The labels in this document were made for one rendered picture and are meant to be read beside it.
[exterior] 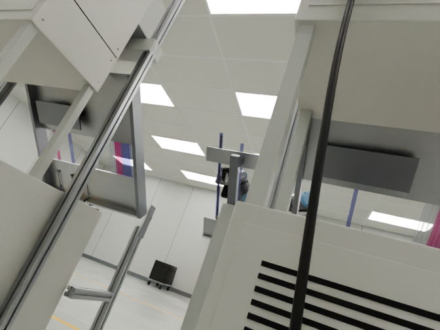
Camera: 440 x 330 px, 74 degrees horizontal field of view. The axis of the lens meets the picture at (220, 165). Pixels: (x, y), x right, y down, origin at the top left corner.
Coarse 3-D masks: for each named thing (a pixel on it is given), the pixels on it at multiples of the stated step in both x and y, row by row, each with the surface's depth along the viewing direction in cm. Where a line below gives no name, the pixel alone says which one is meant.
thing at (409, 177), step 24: (312, 120) 104; (336, 120) 101; (312, 144) 107; (336, 144) 103; (360, 144) 100; (384, 144) 97; (408, 144) 94; (432, 144) 92; (312, 168) 110; (336, 168) 102; (360, 168) 99; (384, 168) 96; (408, 168) 93; (432, 168) 94; (384, 192) 102; (408, 192) 96; (432, 192) 96
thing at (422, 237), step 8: (424, 208) 100; (432, 208) 99; (424, 216) 101; (432, 216) 100; (424, 224) 102; (432, 224) 101; (416, 232) 104; (424, 232) 103; (432, 232) 102; (416, 240) 105; (424, 240) 104; (432, 240) 102
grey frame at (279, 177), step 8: (296, 104) 98; (296, 112) 96; (296, 120) 96; (288, 136) 93; (288, 144) 93; (288, 152) 91; (280, 160) 90; (280, 168) 89; (280, 176) 89; (280, 184) 86; (272, 192) 86; (272, 200) 86; (272, 208) 85
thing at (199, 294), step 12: (228, 204) 130; (228, 216) 128; (216, 228) 127; (216, 240) 124; (216, 252) 122; (204, 264) 121; (204, 276) 119; (204, 288) 117; (192, 300) 116; (204, 300) 115; (192, 312) 114; (192, 324) 112
